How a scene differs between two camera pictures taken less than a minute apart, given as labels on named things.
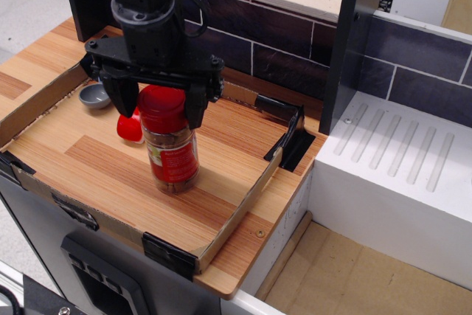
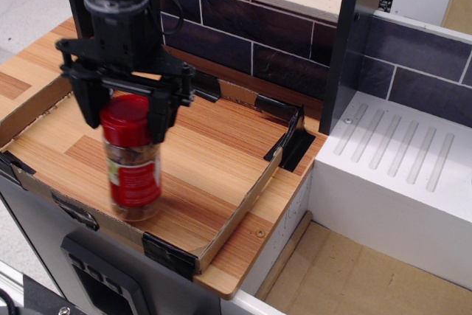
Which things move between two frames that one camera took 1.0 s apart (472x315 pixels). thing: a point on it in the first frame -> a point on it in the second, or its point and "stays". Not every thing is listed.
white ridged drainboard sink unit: (398, 182) stays
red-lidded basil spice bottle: (171, 142) -> (134, 163)
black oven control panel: (112, 289) stays
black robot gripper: (154, 46) -> (126, 54)
